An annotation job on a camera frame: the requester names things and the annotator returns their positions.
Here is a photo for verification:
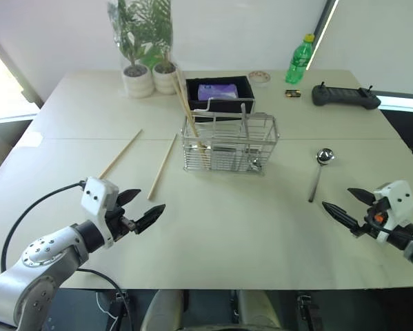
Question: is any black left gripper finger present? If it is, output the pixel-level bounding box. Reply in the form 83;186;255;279
117;188;143;208
134;203;167;237

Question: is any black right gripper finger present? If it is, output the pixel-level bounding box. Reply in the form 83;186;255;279
346;187;376;208
321;201;362;232

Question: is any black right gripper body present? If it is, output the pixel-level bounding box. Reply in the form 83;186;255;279
350;199;390;239

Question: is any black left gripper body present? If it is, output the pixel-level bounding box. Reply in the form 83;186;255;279
104;203;139;244

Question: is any wooden chopstick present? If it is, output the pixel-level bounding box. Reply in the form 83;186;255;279
97;128;143;181
170;70;207;170
147;133;179;201
174;68;209;170

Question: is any steel spoon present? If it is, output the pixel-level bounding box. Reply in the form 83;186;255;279
239;102;263;172
307;147;336;203

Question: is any grey rounded shape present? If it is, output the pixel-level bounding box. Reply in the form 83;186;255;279
139;289;187;331
238;289;283;331

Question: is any dark grey remote controller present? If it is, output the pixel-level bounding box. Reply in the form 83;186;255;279
311;81;382;111

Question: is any potted plant white ribbed pot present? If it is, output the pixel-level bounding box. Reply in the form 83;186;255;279
105;0;156;100
140;0;180;96

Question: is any purple tissue packet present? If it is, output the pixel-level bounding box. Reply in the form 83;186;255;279
197;83;239;102

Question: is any green plastic bottle yellow cap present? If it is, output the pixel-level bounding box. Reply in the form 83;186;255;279
284;32;318;85

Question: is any black rectangular box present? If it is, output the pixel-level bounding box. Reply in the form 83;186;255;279
185;75;256;124

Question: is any small patterned ceramic bowl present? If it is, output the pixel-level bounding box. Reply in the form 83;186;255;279
248;70;272;86

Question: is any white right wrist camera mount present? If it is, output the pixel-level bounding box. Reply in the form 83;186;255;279
372;179;413;243

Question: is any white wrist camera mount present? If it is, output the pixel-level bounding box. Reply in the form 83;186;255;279
81;177;120;250
372;179;413;243

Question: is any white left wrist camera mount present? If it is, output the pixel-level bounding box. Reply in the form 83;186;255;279
81;177;120;250

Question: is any thin white cable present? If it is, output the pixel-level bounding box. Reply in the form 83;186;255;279
95;291;119;331

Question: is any black metal bracket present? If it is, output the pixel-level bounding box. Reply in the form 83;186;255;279
296;292;325;331

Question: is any metal wire cutlery basket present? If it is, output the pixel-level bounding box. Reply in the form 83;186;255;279
180;97;280;177

